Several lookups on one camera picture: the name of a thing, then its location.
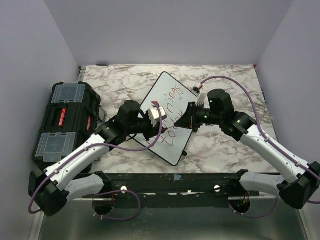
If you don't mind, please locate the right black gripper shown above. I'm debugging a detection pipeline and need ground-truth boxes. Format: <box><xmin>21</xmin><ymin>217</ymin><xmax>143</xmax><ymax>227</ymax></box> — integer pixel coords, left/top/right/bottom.
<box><xmin>174</xmin><ymin>102</ymin><xmax>222</xmax><ymax>130</ymax></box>

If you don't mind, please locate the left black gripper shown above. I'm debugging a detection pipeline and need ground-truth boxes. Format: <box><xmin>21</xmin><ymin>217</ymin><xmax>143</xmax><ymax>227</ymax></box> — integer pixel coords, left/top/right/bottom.
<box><xmin>126</xmin><ymin>113</ymin><xmax>166</xmax><ymax>142</ymax></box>

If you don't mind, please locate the black framed whiteboard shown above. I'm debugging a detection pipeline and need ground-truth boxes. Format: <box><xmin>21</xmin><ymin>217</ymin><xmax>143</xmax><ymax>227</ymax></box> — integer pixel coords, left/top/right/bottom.
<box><xmin>141</xmin><ymin>72</ymin><xmax>197</xmax><ymax>166</ymax></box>

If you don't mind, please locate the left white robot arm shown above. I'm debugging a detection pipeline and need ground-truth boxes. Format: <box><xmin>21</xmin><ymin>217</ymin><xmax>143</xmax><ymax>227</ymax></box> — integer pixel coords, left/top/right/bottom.
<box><xmin>28</xmin><ymin>100</ymin><xmax>167</xmax><ymax>217</ymax></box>

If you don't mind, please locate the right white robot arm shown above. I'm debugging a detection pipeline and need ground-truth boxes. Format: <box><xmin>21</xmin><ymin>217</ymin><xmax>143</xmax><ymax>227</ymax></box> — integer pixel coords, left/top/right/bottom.
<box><xmin>174</xmin><ymin>89</ymin><xmax>320</xmax><ymax>210</ymax></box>

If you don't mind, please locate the black plastic toolbox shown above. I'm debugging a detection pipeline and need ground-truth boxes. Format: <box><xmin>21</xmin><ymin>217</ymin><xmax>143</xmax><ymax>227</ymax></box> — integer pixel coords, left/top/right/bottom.
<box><xmin>32</xmin><ymin>81</ymin><xmax>107</xmax><ymax>170</ymax></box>

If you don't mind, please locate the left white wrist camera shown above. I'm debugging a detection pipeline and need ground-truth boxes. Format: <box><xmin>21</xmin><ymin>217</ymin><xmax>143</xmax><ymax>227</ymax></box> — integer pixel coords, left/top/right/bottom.
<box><xmin>147</xmin><ymin>101</ymin><xmax>168</xmax><ymax>127</ymax></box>

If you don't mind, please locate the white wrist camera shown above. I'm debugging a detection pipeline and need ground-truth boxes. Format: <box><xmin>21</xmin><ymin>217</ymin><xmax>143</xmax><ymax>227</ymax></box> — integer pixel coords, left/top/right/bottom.
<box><xmin>192</xmin><ymin>83</ymin><xmax>207</xmax><ymax>107</ymax></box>
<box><xmin>147</xmin><ymin>101</ymin><xmax>168</xmax><ymax>127</ymax></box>

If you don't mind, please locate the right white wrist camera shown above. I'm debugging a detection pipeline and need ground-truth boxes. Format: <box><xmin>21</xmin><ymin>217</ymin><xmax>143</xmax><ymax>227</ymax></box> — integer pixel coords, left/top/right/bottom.
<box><xmin>192</xmin><ymin>83</ymin><xmax>207</xmax><ymax>107</ymax></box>

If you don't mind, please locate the black mounting rail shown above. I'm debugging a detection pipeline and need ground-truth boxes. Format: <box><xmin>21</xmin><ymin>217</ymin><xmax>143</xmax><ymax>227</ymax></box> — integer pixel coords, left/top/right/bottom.
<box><xmin>92</xmin><ymin>170</ymin><xmax>259</xmax><ymax>213</ymax></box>

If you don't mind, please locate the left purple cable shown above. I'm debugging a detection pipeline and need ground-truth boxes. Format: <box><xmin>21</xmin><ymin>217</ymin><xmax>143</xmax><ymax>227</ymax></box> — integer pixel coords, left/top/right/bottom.
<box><xmin>28</xmin><ymin>101</ymin><xmax>163</xmax><ymax>221</ymax></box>

